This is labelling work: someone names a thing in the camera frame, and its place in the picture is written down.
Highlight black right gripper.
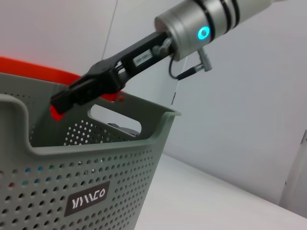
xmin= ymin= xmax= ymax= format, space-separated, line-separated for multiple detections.
xmin=50 ymin=32 xmax=174 ymax=115

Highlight orange bin handle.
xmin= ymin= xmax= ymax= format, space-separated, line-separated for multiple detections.
xmin=0 ymin=56 xmax=123 ymax=102

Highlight grey perforated storage bin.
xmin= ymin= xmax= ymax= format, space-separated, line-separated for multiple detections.
xmin=0 ymin=71 xmax=183 ymax=230

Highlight silver right arm elbow plug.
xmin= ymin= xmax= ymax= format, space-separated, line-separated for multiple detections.
xmin=196 ymin=46 xmax=214 ymax=72

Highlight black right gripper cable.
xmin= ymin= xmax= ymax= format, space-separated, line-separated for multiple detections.
xmin=167 ymin=56 xmax=204 ymax=81

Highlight silver right cable connector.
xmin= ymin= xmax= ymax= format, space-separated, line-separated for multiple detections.
xmin=152 ymin=37 xmax=174 ymax=58

